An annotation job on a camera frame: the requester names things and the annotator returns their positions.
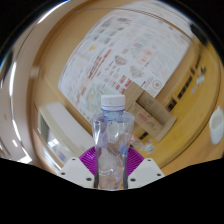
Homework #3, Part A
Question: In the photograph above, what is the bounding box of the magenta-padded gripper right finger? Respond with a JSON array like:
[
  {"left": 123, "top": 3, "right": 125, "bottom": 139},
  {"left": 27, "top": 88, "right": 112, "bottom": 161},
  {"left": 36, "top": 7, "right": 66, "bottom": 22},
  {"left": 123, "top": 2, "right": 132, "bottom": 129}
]
[{"left": 124, "top": 147, "right": 166, "bottom": 190}]

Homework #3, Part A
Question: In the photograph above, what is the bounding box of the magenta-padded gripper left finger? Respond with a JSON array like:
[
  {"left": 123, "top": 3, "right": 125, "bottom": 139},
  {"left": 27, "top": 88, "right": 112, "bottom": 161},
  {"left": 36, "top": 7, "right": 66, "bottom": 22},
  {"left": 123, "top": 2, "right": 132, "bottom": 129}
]
[{"left": 57, "top": 146, "right": 98, "bottom": 190}]

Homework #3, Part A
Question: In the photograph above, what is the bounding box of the large printed wall poster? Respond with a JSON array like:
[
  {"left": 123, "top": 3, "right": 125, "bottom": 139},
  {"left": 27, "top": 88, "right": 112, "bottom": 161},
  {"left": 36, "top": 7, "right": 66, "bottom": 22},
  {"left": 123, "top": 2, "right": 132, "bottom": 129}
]
[{"left": 57, "top": 1, "right": 198, "bottom": 125}]

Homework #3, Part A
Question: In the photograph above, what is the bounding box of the brown cardboard stand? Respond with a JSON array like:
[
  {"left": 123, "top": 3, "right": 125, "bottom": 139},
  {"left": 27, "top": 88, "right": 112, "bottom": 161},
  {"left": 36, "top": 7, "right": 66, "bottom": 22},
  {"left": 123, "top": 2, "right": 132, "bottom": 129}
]
[{"left": 124, "top": 80, "right": 179, "bottom": 144}]

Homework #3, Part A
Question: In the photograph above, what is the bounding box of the white standing air conditioner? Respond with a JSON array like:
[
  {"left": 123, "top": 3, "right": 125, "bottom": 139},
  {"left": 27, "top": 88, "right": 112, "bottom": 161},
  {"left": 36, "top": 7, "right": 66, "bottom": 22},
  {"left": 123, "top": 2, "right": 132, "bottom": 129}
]
[{"left": 34, "top": 101, "right": 98, "bottom": 168}]

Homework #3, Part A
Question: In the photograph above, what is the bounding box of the clear plastic water bottle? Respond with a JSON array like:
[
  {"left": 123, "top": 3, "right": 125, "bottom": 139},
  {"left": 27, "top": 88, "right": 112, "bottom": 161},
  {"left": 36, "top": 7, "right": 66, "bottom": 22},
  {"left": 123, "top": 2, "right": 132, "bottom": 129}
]
[{"left": 91, "top": 94, "right": 136, "bottom": 191}]

